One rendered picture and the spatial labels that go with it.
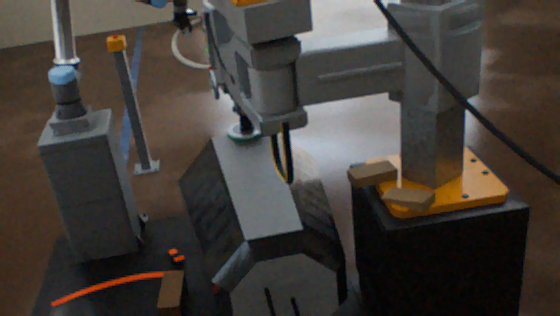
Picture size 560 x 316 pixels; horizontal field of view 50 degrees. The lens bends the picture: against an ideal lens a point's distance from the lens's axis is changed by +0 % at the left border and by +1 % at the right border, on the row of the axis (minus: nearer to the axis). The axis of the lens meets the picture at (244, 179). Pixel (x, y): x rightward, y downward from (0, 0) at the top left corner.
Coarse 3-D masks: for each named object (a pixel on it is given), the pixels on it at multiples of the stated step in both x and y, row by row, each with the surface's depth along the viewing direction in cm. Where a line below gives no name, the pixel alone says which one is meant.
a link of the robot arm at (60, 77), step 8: (48, 72) 341; (56, 72) 339; (64, 72) 338; (72, 72) 340; (56, 80) 337; (64, 80) 338; (72, 80) 340; (56, 88) 340; (64, 88) 339; (72, 88) 342; (56, 96) 343; (64, 96) 341; (72, 96) 343; (80, 96) 348
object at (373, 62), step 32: (384, 32) 234; (416, 32) 224; (448, 32) 220; (480, 32) 227; (320, 64) 228; (352, 64) 229; (384, 64) 230; (416, 64) 228; (448, 64) 224; (320, 96) 234; (352, 96) 236
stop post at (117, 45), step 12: (120, 36) 437; (120, 48) 433; (120, 60) 439; (120, 72) 443; (120, 84) 448; (132, 84) 454; (132, 96) 453; (132, 108) 457; (132, 120) 462; (132, 132) 467; (144, 132) 474; (144, 144) 472; (144, 156) 477; (144, 168) 482; (156, 168) 482
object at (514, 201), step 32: (480, 160) 280; (352, 192) 297; (512, 192) 253; (384, 224) 245; (416, 224) 242; (448, 224) 244; (480, 224) 245; (512, 224) 246; (384, 256) 252; (416, 256) 250; (448, 256) 251; (480, 256) 253; (512, 256) 254; (384, 288) 262; (416, 288) 258; (448, 288) 259; (480, 288) 261; (512, 288) 263
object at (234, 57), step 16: (224, 48) 277; (240, 48) 237; (256, 48) 222; (272, 48) 222; (288, 48) 224; (224, 64) 281; (240, 64) 252; (256, 64) 223; (272, 64) 225; (240, 80) 257; (240, 96) 261; (256, 112) 243; (288, 112) 237; (304, 112) 238; (272, 128) 237
